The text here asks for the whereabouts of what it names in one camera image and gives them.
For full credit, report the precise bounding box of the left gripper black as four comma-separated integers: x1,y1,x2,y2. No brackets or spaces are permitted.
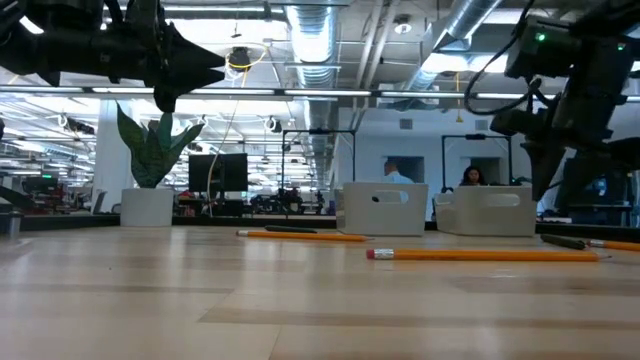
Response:
39,21,227,114

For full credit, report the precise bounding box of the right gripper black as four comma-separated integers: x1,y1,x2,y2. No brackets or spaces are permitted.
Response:
521,86,640,202

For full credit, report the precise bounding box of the black pen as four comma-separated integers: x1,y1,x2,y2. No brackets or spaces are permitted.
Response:
263,224,319,235
539,233,588,251

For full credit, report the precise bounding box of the orange pencil pink eraser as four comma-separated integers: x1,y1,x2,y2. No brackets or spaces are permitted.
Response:
585,239,640,253
365,248,612,263
235,229,374,244

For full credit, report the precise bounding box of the grey plastic bin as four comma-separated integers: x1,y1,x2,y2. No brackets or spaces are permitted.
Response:
433,185,538,238
335,181,430,237

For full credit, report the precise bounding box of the black cabinet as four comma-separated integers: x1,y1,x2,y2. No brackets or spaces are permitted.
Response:
562,164,640,227

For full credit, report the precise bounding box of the green snake plant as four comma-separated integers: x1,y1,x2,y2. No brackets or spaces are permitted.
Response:
116,102,205,190

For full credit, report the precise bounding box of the black background monitor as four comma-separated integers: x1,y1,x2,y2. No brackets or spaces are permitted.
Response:
219,152,249,193
188,153,221,194

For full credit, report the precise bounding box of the person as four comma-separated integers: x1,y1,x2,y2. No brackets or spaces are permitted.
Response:
458,165,490,188
382,159,416,185

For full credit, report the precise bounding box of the overhead light bar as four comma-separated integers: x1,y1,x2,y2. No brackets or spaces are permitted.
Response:
0,84,640,103

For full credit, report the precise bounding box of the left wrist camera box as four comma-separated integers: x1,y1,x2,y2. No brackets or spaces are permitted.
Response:
124,0,164,31

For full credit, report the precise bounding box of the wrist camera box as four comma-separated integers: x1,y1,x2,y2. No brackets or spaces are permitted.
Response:
124,0,164,31
492,108,556,137

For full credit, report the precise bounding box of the black ceiling camera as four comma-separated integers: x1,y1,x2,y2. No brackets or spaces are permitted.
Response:
227,46,254,73

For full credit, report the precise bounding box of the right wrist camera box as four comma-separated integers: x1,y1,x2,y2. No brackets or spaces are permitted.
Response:
492,108,556,137

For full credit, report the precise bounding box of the white hanging cable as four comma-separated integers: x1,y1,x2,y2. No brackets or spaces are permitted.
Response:
205,67,251,217

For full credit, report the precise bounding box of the black gantry frame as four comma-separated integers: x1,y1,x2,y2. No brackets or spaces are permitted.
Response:
440,133,514,187
281,128,357,217

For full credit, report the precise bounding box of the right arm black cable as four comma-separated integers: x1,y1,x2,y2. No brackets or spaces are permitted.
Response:
462,0,545,117

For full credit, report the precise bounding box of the silver ventilation duct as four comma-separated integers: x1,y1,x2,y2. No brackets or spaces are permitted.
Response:
283,2,344,187
399,0,504,94

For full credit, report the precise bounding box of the black aluminium table frame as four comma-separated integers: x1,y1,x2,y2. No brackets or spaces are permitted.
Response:
0,212,640,245

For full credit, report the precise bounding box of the small grey post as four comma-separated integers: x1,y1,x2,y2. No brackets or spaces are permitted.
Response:
5,209,23,239

